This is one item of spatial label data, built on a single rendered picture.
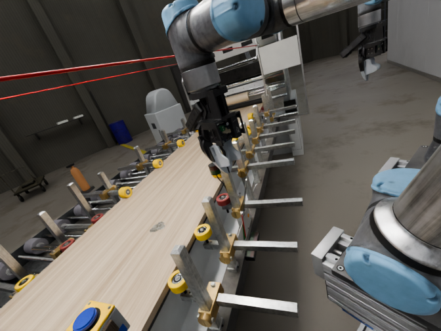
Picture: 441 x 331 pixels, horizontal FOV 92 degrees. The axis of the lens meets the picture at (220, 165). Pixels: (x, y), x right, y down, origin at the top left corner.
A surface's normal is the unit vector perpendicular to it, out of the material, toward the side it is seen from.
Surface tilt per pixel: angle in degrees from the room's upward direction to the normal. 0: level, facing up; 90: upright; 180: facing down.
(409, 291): 97
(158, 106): 90
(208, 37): 120
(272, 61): 90
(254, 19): 90
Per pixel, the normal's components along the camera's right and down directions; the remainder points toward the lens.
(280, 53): -0.29, 0.48
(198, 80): -0.08, 0.44
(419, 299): -0.66, 0.59
